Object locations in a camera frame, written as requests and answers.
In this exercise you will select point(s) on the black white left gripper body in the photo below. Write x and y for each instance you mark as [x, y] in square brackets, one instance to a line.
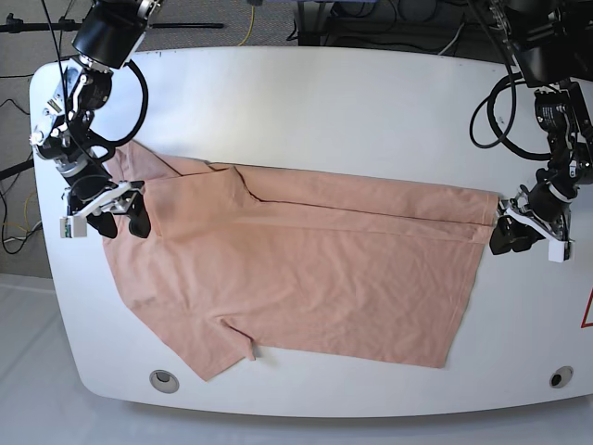
[545, 207]

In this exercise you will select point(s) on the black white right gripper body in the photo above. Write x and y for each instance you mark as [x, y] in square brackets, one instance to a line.
[94, 194]

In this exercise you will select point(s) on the peach pink T-shirt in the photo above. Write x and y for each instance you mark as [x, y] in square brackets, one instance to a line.
[241, 257]

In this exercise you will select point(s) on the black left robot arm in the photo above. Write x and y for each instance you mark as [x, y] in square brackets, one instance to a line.
[547, 46]

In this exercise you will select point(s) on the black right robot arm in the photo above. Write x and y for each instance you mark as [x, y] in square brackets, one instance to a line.
[64, 134]

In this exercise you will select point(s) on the red triangle sticker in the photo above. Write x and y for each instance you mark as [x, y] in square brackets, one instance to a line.
[587, 320]

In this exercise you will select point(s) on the right table grommet hole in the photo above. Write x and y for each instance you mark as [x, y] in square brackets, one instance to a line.
[561, 377]

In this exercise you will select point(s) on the table grommet hole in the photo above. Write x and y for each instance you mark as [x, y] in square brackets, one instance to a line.
[561, 377]
[164, 381]

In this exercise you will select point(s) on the left table grommet hole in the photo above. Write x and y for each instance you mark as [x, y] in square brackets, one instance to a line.
[164, 381]

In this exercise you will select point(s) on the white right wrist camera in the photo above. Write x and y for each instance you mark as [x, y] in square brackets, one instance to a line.
[72, 227]

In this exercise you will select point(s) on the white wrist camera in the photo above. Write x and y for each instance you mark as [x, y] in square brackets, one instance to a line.
[559, 251]
[72, 227]

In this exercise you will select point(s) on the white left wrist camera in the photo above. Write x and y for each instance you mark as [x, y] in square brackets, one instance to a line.
[559, 251]

